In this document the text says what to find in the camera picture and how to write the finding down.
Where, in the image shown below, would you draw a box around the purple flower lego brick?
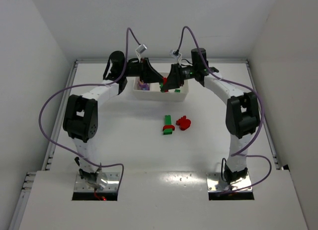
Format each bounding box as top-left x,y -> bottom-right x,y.
140,83 -> 150,90

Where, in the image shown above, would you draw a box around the green red lego bricks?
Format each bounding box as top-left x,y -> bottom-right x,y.
159,77 -> 169,93

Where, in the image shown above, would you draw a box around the red rounded lego brick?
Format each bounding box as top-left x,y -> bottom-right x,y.
176,115 -> 191,131

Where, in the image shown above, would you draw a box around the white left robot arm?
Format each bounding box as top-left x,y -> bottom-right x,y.
63,51 -> 163,185

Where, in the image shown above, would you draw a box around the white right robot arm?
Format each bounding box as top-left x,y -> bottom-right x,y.
161,48 -> 260,184

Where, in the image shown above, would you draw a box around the white compartment tray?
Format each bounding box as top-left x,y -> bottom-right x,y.
133,77 -> 189,102

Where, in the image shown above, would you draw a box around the green number lego brick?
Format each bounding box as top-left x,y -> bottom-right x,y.
164,115 -> 172,125

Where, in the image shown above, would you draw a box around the red green rounded lego stack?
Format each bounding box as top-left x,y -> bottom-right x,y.
162,125 -> 175,135

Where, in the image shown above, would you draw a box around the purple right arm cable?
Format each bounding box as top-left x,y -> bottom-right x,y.
173,26 -> 273,195

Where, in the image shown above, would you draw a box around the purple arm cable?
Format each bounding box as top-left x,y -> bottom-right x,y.
173,26 -> 273,195
39,27 -> 147,186

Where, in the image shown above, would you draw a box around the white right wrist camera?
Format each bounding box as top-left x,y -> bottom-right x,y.
169,50 -> 182,64

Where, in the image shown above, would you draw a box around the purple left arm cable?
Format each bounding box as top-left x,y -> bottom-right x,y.
39,27 -> 147,186

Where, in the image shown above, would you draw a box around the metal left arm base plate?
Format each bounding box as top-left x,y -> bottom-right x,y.
74,172 -> 120,193

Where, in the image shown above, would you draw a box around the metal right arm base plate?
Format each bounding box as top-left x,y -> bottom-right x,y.
206,172 -> 252,193

